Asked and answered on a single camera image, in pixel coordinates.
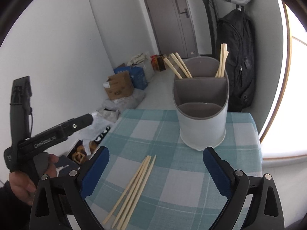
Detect wooden chopstick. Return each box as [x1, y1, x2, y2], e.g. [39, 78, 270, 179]
[215, 44, 223, 78]
[163, 57, 182, 79]
[170, 53, 190, 78]
[116, 169, 147, 229]
[220, 43, 229, 77]
[111, 156, 151, 228]
[174, 52, 192, 78]
[120, 155, 157, 229]
[102, 156, 149, 224]

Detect person's left hand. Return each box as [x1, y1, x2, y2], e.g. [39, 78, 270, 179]
[9, 154, 59, 206]

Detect brown shoe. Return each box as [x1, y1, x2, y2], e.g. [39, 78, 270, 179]
[72, 150, 88, 165]
[77, 140, 98, 155]

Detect black white sneaker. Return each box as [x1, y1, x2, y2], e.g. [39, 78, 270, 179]
[94, 126, 111, 144]

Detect white plastic bag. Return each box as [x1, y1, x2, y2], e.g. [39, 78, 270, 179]
[78, 108, 120, 155]

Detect white grey utensil holder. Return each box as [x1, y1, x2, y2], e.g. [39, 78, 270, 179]
[173, 57, 229, 151]

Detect grey plastic parcel bag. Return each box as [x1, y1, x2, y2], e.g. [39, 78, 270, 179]
[102, 88, 146, 113]

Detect brown cardboard box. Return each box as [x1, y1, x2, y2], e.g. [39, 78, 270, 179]
[103, 71, 134, 100]

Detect blue cardboard box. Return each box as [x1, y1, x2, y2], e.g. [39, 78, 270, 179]
[114, 66, 148, 90]

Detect cream cloth bundle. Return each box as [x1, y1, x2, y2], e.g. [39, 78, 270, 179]
[126, 51, 150, 66]

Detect red yellow paper bag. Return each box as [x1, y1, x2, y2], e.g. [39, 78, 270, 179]
[150, 55, 166, 72]

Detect black backpack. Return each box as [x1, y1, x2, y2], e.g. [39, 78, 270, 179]
[216, 9, 256, 112]

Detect grey door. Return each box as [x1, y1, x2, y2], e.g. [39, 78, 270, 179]
[144, 0, 198, 59]

